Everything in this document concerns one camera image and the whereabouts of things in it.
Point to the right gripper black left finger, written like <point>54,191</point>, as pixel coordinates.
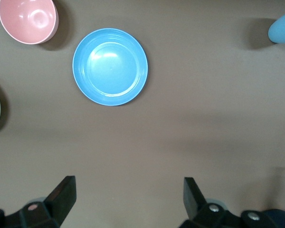
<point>63,197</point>

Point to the pink deep bowl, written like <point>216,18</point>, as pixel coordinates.
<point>26,21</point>

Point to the blue shallow bowl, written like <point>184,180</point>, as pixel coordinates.
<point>110,67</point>

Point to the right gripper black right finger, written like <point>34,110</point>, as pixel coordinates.
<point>192,197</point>

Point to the light blue cup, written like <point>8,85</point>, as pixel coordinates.
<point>283,29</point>

